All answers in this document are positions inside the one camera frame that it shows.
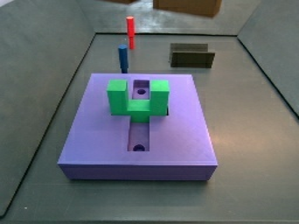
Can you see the green U-shaped block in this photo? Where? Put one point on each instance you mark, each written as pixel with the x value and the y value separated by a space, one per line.
pixel 137 108

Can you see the blue cylindrical peg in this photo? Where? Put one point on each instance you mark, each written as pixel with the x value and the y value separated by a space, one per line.
pixel 122 60

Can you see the purple base board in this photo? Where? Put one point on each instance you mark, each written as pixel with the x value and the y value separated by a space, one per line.
pixel 109 148

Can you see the red hexagonal peg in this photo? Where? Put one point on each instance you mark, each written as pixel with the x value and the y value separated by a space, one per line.
pixel 130 33

